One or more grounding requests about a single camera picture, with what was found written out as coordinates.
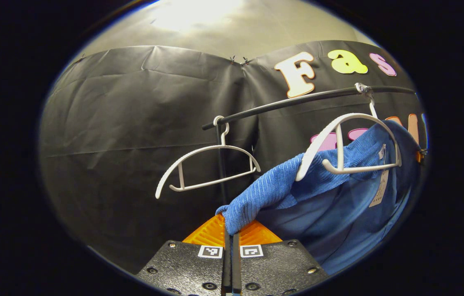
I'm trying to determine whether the black backdrop cloth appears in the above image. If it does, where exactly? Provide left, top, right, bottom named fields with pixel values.
left=39, top=40, right=427, bottom=274

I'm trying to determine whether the white hanger with knotted hook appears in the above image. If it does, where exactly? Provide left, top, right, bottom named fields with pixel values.
left=295, top=82, right=403, bottom=182

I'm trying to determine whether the black clothes rack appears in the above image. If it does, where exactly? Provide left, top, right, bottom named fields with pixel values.
left=202, top=84, right=419, bottom=208

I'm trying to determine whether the white plastic hanger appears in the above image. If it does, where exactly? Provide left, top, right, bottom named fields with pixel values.
left=155, top=116, right=261, bottom=200

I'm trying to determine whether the blue corduroy shirt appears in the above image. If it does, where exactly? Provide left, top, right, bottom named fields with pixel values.
left=215, top=119, right=423, bottom=275

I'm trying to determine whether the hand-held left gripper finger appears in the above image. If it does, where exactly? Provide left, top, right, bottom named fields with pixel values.
left=232, top=219, right=330, bottom=296
left=136, top=213, right=233, bottom=296

